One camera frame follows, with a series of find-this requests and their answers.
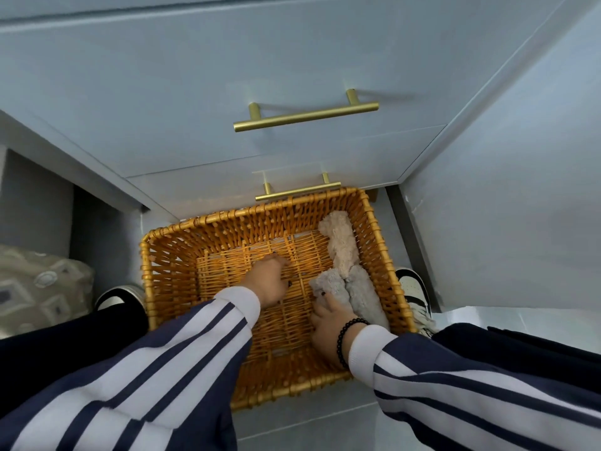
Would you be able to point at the person's left hand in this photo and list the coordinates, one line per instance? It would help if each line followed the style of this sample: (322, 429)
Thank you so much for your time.
(267, 281)

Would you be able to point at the person's right hand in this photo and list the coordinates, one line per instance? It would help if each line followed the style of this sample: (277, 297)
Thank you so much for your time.
(328, 331)

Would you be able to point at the single grey towel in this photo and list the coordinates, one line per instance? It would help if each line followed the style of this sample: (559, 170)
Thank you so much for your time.
(331, 284)
(366, 295)

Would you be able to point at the orange wicker basket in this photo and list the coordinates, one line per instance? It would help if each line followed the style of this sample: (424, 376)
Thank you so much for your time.
(211, 258)

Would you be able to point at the single beige towel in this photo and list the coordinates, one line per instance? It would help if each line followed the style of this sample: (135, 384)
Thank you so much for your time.
(340, 244)

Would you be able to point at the person's left forearm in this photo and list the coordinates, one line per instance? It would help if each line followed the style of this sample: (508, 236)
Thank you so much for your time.
(141, 380)

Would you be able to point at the person's right forearm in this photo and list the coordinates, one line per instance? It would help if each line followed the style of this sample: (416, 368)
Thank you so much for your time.
(469, 399)

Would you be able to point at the person's right shoe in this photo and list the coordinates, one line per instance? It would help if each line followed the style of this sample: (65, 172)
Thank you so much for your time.
(415, 295)

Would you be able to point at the person's shoe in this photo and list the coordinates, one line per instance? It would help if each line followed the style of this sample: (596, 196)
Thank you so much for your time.
(415, 295)
(119, 295)

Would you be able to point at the person's left shoe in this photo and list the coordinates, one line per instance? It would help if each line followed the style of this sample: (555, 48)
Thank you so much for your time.
(119, 295)

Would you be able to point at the white nightstand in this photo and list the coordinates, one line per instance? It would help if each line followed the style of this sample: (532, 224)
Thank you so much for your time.
(188, 89)

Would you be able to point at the patterned beige bedspread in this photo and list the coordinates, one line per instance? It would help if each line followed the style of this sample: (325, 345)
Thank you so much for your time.
(42, 286)

